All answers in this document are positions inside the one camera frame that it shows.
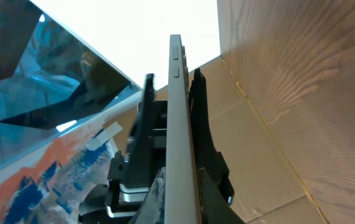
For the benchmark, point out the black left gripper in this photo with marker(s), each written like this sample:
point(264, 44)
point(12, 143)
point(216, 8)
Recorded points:
point(107, 203)

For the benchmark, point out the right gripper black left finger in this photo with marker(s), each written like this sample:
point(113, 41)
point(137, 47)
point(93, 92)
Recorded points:
point(151, 210)

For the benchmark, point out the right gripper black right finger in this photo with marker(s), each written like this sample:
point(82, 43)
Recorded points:
point(214, 209)

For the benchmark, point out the blue orange abstract painting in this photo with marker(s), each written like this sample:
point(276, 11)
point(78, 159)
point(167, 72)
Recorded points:
point(47, 185)

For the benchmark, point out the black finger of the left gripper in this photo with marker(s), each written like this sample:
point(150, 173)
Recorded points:
point(206, 155)

